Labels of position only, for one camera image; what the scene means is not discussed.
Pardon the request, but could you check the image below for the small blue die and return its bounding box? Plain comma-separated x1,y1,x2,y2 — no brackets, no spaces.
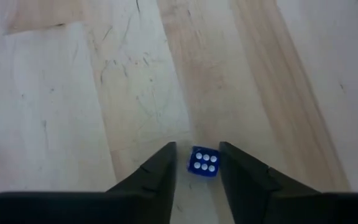
187,145,221,178

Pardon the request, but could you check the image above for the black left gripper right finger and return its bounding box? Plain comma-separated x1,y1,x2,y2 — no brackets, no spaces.
218,141,358,224

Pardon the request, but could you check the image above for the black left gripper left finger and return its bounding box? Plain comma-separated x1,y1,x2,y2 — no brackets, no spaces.
0,141,177,224

